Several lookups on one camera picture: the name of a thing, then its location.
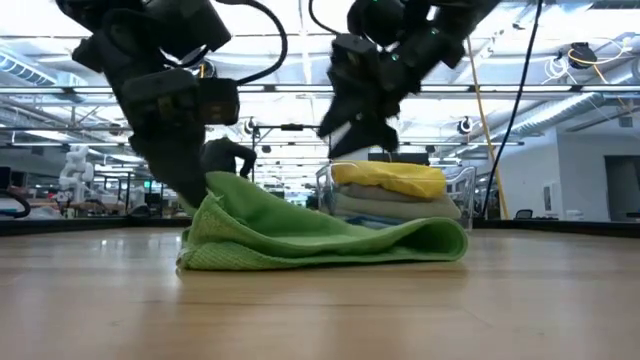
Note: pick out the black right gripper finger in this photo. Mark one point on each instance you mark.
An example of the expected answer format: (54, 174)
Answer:
(367, 140)
(340, 120)

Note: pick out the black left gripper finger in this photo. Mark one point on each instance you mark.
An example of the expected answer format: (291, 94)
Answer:
(175, 170)

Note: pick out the yellow towel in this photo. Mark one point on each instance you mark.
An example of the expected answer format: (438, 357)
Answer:
(395, 177)

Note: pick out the blue-grey towel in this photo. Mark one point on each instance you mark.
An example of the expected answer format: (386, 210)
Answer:
(370, 192)

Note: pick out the pale green towel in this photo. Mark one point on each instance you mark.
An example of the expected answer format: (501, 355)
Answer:
(400, 207)

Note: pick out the light blue towel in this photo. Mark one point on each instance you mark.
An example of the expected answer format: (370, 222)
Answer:
(370, 221)

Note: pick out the bright green towel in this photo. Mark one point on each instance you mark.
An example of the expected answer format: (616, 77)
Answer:
(310, 235)

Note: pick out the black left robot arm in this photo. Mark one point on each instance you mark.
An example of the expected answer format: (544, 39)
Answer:
(150, 20)

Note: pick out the person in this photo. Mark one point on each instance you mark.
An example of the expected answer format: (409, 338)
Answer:
(227, 155)

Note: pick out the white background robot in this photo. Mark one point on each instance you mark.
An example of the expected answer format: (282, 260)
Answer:
(76, 172)

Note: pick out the clear plastic bin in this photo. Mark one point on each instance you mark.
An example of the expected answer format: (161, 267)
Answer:
(465, 195)

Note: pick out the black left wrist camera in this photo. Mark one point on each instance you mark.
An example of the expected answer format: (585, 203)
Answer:
(160, 97)

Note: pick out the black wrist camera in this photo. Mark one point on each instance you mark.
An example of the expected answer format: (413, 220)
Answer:
(355, 60)
(160, 97)

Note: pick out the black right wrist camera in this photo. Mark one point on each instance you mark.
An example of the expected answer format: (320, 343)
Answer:
(355, 60)

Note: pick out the black background workstation frame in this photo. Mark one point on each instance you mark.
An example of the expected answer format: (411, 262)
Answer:
(280, 127)

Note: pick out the black metal table frame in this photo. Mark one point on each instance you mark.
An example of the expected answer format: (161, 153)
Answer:
(75, 225)

